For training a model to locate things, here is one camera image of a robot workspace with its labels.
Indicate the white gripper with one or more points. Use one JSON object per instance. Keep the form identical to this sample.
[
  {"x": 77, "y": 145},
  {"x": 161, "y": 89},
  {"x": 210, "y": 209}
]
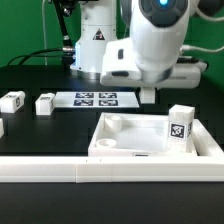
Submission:
[{"x": 119, "y": 69}]

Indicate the white square tabletop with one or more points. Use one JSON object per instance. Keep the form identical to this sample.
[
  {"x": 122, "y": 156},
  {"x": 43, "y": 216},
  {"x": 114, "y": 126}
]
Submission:
[{"x": 128, "y": 135}]

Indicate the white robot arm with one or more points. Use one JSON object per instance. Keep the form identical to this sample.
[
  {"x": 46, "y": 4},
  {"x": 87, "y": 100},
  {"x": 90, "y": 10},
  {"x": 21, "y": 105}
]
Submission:
[{"x": 151, "y": 56}]

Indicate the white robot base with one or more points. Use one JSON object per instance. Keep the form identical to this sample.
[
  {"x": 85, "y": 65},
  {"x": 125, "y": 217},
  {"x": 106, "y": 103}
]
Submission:
[{"x": 98, "y": 27}]

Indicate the white marker sheet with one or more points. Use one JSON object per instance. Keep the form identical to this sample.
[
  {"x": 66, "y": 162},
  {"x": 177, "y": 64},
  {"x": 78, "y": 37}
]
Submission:
[{"x": 96, "y": 100}]

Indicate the white U-shaped obstacle fence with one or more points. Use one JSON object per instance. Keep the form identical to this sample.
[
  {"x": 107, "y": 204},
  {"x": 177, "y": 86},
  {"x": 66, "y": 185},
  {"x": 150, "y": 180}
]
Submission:
[{"x": 207, "y": 165}]

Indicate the black camera stand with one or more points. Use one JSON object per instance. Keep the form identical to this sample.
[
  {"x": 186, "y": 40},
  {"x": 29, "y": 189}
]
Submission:
[{"x": 64, "y": 8}]

